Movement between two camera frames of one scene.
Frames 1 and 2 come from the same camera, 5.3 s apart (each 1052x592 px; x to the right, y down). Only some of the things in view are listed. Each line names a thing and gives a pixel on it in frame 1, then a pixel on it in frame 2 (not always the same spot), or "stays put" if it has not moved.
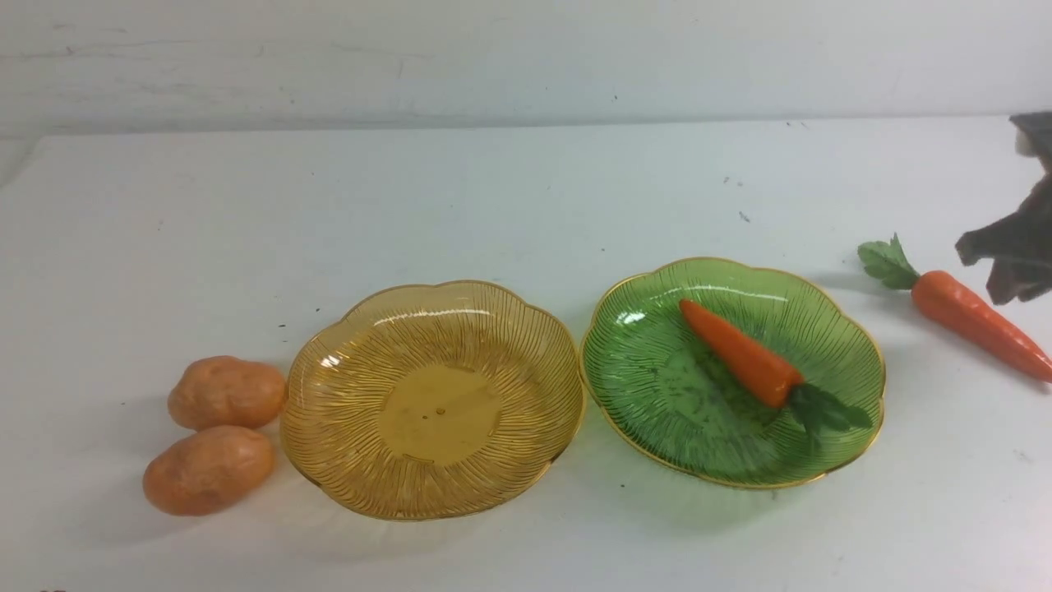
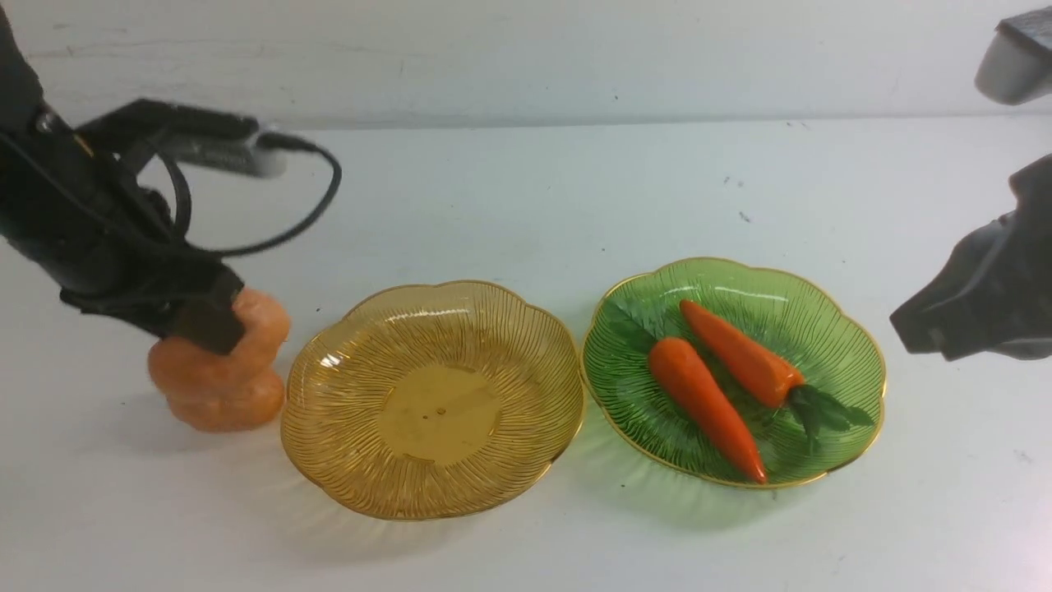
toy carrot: x=942 y=294 -> x=691 y=388
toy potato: x=208 y=470 -> x=183 y=368
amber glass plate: x=433 y=400 stays put
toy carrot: x=813 y=406 stays put
